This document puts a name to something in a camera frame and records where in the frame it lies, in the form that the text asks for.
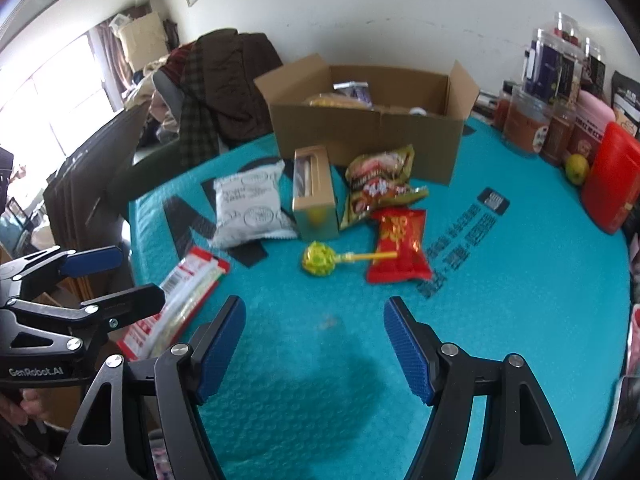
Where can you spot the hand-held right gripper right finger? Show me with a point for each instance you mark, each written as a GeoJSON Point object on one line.
{"type": "Point", "coordinates": [407, 350]}

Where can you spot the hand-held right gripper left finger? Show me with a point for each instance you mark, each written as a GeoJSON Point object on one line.
{"type": "Point", "coordinates": [222, 350]}

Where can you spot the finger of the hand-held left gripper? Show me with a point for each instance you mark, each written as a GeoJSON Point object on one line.
{"type": "Point", "coordinates": [125, 300]}
{"type": "Point", "coordinates": [95, 260]}

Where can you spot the red white strip packet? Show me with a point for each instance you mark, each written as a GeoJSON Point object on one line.
{"type": "Point", "coordinates": [185, 285]}

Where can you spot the small red gold packet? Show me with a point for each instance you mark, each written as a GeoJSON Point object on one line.
{"type": "Point", "coordinates": [400, 240]}

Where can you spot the green yellow lollipop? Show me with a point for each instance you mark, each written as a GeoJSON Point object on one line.
{"type": "Point", "coordinates": [318, 259]}

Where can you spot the white packet grey print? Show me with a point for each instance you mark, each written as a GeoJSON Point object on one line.
{"type": "Point", "coordinates": [247, 205]}

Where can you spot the green red snack packet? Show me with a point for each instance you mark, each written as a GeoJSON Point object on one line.
{"type": "Point", "coordinates": [375, 180]}

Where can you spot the gold windowed box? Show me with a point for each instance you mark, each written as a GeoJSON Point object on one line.
{"type": "Point", "coordinates": [315, 185]}

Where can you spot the brown cardboard box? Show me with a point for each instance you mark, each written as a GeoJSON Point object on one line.
{"type": "Point", "coordinates": [370, 140]}

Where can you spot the blue white tube bottle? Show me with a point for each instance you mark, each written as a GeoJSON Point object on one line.
{"type": "Point", "coordinates": [417, 111]}

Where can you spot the clear waffle packet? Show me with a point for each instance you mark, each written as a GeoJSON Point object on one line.
{"type": "Point", "coordinates": [335, 101]}

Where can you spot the white purple foil packet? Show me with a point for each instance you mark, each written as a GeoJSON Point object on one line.
{"type": "Point", "coordinates": [352, 92]}

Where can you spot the person's left hand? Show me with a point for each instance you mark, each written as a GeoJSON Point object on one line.
{"type": "Point", "coordinates": [36, 405]}

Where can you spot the dark green sofa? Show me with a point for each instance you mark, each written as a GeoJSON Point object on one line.
{"type": "Point", "coordinates": [155, 170]}

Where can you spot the teal bubble mat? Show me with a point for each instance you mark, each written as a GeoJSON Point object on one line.
{"type": "Point", "coordinates": [500, 285]}

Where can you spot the pile of bedding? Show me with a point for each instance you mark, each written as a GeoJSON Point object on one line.
{"type": "Point", "coordinates": [150, 95]}

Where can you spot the green plaid garment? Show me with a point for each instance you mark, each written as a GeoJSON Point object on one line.
{"type": "Point", "coordinates": [197, 115]}

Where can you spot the grey chair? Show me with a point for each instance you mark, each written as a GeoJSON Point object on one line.
{"type": "Point", "coordinates": [167, 87]}

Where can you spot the purple grey curtain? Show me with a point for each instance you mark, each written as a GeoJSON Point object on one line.
{"type": "Point", "coordinates": [110, 60]}

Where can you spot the red plaid garment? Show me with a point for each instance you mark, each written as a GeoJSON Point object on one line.
{"type": "Point", "coordinates": [177, 62]}

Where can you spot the cream cloth covered cabinet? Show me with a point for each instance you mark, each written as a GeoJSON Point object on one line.
{"type": "Point", "coordinates": [142, 42]}

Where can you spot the brown quilted jacket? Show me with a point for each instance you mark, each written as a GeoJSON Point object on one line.
{"type": "Point", "coordinates": [235, 85]}

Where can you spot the yellow green citrus fruit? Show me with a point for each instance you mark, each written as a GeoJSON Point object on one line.
{"type": "Point", "coordinates": [577, 169]}

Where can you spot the clear jar red-brown powder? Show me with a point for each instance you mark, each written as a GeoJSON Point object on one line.
{"type": "Point", "coordinates": [525, 125]}

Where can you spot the small brown jar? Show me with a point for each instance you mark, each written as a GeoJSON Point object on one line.
{"type": "Point", "coordinates": [557, 135]}

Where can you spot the red plastic container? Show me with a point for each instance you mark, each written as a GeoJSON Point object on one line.
{"type": "Point", "coordinates": [612, 180]}

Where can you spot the pink container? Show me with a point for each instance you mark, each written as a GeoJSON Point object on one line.
{"type": "Point", "coordinates": [592, 120]}

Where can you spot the tall clear jar dark label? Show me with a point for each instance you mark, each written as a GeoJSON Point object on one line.
{"type": "Point", "coordinates": [545, 67]}

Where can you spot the black printed bag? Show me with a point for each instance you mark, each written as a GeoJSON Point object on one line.
{"type": "Point", "coordinates": [627, 102]}

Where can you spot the slim clear jar black label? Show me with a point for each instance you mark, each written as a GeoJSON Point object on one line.
{"type": "Point", "coordinates": [593, 65]}

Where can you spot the clear jar dark contents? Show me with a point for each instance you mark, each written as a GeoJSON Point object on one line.
{"type": "Point", "coordinates": [567, 27]}

